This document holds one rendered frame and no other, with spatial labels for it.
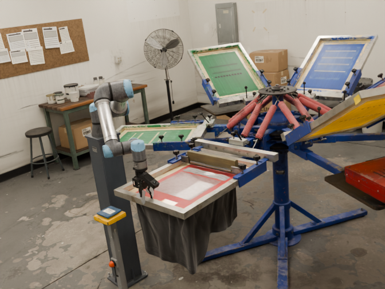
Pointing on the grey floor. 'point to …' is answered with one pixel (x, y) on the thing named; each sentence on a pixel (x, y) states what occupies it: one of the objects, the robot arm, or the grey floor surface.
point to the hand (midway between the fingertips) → (148, 200)
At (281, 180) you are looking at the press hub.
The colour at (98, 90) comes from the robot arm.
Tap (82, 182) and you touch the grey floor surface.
